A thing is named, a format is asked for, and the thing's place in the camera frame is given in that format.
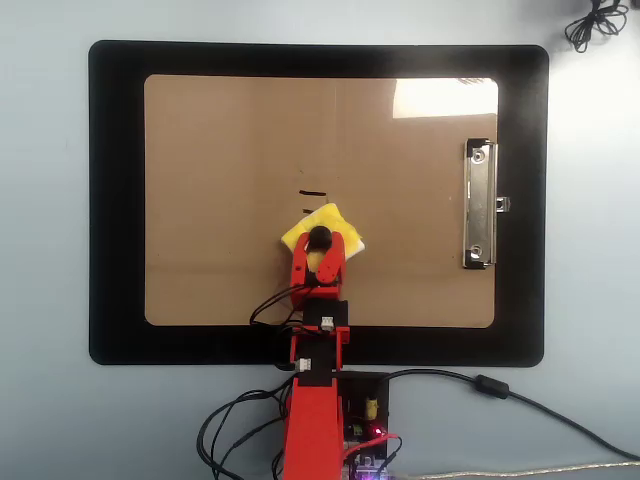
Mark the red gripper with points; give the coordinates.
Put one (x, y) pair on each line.
(325, 292)

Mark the yellow sponge with black knob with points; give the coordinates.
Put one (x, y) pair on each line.
(330, 217)

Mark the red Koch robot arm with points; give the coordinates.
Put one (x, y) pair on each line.
(312, 425)

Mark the black marker lines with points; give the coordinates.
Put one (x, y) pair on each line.
(312, 193)

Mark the brown clipboard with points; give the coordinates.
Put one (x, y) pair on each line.
(225, 150)

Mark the black controller circuit board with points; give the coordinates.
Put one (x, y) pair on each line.
(367, 405)

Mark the silver metal clipboard clip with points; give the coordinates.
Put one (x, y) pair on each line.
(479, 210)

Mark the black rectangular desk mat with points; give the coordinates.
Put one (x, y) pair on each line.
(115, 200)

